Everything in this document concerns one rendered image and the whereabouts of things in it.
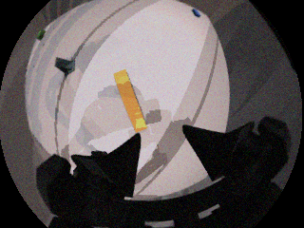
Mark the small blue block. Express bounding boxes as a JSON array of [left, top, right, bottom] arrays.
[[193, 9, 201, 18]]

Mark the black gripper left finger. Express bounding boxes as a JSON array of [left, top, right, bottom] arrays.
[[71, 132, 141, 198]]

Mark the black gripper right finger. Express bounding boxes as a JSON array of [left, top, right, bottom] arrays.
[[182, 121, 255, 182]]

